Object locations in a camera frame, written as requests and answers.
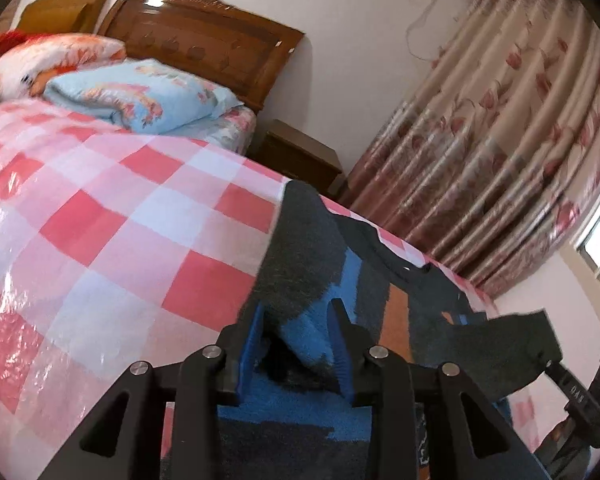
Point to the red white floral pillow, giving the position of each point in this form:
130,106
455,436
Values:
65,52

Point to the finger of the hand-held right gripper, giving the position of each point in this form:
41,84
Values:
556,367

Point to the dark wooden carved headboard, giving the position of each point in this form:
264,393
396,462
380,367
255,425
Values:
200,40

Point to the red fuzzy blanket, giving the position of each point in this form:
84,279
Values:
0,47

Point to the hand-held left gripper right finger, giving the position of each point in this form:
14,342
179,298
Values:
341,355

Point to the wooden nightstand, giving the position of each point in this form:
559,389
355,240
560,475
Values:
300,155

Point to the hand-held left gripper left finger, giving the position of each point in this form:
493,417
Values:
247,355

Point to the light wooden headboard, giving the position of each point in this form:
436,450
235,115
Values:
62,10

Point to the dark grey knit sweater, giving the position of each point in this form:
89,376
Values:
305,260

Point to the pink checkered bed cover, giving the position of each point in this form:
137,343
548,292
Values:
105,240

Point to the pink floral curtain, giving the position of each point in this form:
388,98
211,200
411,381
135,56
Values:
500,135

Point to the light blue floral pillow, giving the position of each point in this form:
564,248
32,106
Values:
145,92

